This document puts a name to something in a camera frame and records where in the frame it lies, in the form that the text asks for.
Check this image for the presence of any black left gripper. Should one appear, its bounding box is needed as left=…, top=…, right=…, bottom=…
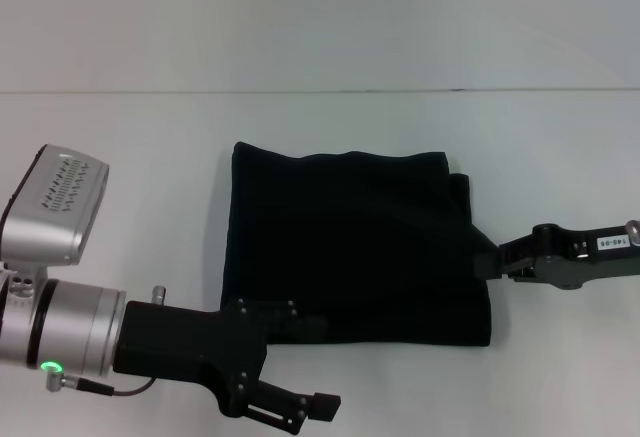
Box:
left=112, top=296, right=343, bottom=433

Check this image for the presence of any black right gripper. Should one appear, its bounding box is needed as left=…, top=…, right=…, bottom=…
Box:
left=472, top=221, right=640, bottom=291

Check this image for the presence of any black t-shirt with FREE print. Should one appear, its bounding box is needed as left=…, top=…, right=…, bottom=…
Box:
left=219, top=140, right=504, bottom=349

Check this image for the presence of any left gripper cable with plugs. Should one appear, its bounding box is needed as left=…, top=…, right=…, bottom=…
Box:
left=41, top=284, right=169, bottom=398

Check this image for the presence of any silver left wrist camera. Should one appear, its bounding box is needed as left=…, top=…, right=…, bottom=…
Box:
left=0, top=143, right=111, bottom=267

